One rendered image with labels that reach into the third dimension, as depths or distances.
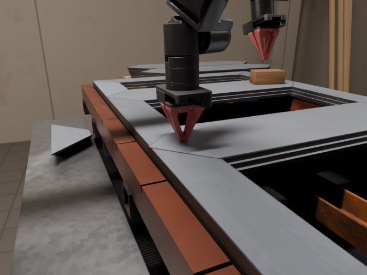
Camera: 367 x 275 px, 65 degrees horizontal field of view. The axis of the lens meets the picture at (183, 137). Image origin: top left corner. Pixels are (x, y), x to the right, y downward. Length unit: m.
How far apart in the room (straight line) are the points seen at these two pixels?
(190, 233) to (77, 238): 0.30
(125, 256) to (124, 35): 2.72
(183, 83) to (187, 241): 0.25
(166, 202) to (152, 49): 2.83
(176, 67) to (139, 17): 2.67
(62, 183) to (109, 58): 2.40
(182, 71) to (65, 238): 0.37
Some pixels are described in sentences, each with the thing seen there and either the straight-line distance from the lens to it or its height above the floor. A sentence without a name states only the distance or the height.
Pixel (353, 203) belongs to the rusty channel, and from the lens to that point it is 0.70.
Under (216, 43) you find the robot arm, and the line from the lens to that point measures 0.52.
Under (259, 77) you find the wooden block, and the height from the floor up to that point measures 0.87.
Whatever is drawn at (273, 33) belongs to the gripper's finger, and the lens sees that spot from 0.81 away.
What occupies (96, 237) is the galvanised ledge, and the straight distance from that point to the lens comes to 0.59.
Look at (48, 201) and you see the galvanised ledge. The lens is 0.73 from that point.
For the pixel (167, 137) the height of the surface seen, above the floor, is 0.85.
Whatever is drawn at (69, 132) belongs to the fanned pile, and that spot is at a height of 0.72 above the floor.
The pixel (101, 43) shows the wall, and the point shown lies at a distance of 3.08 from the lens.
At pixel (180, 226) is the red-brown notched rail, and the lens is 0.35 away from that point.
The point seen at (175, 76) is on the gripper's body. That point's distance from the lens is 0.48.
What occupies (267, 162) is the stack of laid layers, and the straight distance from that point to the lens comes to 0.52.
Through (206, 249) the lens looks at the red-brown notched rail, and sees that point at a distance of 0.32.
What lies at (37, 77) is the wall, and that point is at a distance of 3.12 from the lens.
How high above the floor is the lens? 1.04
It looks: 20 degrees down
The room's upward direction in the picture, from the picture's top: straight up
